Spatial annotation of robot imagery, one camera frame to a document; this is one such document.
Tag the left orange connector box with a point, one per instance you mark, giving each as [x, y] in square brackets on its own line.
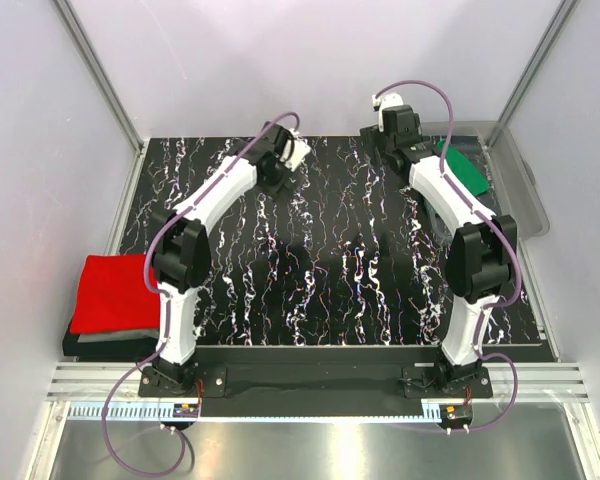
[186, 410]

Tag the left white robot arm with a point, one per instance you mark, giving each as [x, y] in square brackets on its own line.
[178, 261]

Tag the black folded t shirt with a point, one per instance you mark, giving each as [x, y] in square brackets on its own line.
[107, 351]

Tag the green t shirt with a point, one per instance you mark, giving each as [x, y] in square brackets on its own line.
[469, 175]

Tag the clear plastic bin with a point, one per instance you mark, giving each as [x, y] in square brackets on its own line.
[491, 148]

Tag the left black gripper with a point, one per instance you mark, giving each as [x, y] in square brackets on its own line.
[276, 190]

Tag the right orange connector box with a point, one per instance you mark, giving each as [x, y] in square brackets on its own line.
[459, 413]

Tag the red folded t shirt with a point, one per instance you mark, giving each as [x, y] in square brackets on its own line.
[112, 296]

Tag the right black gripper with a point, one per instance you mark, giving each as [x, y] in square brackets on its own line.
[373, 138]

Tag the left aluminium frame post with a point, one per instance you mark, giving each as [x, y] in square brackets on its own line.
[87, 52]

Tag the aluminium frame rail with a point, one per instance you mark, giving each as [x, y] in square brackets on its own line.
[530, 382]

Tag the grey folded t shirt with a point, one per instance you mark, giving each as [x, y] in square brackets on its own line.
[119, 336]

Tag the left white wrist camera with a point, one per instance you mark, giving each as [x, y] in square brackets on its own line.
[295, 151]

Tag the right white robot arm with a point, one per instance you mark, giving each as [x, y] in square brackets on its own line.
[481, 258]

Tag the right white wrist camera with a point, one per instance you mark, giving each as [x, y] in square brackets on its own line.
[384, 102]

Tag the right aluminium frame post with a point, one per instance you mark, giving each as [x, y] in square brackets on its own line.
[549, 38]

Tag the orange connector box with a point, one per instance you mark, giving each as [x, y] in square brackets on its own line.
[459, 413]
[186, 410]

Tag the aluminium frame post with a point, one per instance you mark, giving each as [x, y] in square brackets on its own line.
[549, 38]
[87, 52]

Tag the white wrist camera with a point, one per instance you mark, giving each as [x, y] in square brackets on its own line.
[384, 102]
[295, 151]

